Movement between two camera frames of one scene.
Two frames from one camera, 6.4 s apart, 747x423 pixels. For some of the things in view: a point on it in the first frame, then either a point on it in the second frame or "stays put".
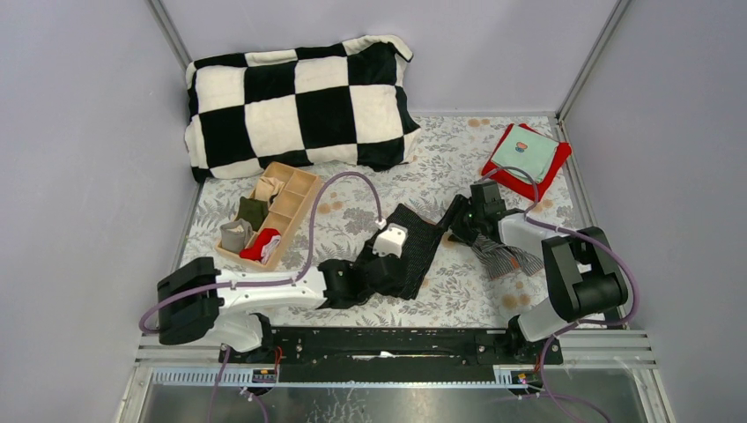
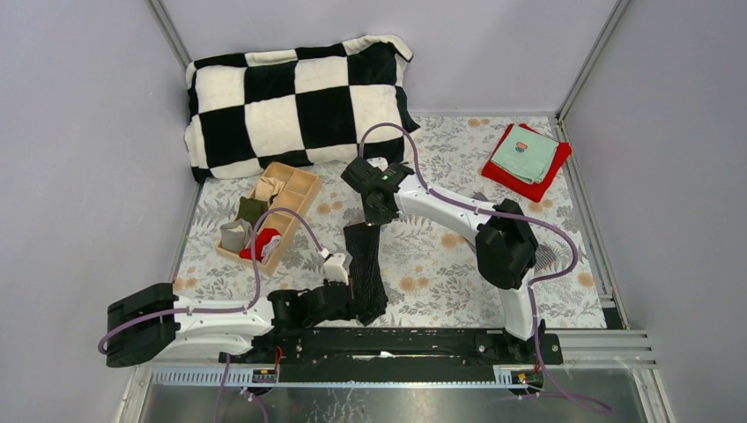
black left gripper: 367,256 to 346,315
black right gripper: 460,204 to 378,219
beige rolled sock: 265,187 stays put
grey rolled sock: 234,235 stays put
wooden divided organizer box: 285,211 stays put
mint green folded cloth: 526,148 stays put
